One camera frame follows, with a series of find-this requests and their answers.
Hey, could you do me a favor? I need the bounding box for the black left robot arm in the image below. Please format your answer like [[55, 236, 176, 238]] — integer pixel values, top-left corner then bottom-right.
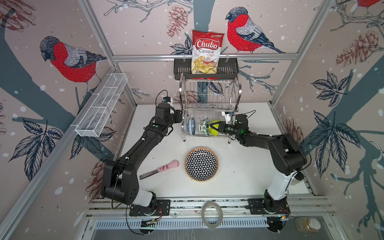
[[101, 103, 183, 213]]

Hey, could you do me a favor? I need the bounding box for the glass jar white lid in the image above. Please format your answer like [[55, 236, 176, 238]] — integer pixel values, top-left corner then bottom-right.
[[295, 218, 321, 233]]

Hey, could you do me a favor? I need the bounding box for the green leaf pattern cup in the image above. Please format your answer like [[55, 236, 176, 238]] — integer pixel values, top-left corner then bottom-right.
[[199, 119, 210, 136]]

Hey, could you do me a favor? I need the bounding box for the pink cat paw knife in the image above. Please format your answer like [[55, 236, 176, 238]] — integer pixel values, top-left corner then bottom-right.
[[139, 160, 180, 180]]

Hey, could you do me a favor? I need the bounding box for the steel two-tier dish rack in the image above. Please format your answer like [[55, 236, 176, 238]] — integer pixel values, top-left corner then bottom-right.
[[179, 75, 242, 141]]

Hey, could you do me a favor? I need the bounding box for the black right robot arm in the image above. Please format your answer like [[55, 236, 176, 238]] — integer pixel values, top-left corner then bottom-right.
[[210, 114, 307, 214]]

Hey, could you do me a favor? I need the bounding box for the white patterned plate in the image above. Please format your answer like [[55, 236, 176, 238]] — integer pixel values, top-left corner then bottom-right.
[[185, 147, 219, 182]]

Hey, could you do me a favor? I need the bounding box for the white wire mesh basket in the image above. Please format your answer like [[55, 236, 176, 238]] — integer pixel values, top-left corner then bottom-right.
[[75, 73, 128, 138]]

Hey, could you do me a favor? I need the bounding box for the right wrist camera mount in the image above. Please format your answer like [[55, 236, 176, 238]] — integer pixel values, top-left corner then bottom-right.
[[222, 112, 232, 124]]

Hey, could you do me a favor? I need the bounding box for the grey tape roll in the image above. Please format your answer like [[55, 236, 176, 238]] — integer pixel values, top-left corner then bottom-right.
[[201, 202, 224, 229]]

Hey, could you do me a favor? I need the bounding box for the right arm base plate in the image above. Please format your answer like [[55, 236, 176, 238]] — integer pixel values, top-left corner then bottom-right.
[[248, 198, 291, 215]]

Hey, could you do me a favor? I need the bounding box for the Chuba cassava chips bag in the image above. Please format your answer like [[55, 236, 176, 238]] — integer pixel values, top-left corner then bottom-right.
[[191, 30, 224, 74]]

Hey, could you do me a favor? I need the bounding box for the small jar black lid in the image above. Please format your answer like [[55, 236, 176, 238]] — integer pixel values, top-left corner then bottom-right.
[[291, 171, 304, 186]]

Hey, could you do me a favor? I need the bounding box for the blue floral white bowl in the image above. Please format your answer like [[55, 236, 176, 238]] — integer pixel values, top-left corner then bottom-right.
[[186, 118, 196, 136]]

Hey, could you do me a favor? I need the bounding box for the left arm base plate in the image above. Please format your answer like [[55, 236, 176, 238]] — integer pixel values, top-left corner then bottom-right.
[[129, 200, 171, 217]]

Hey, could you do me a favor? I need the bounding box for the black wall shelf basket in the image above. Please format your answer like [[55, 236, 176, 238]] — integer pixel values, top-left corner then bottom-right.
[[174, 58, 239, 81]]

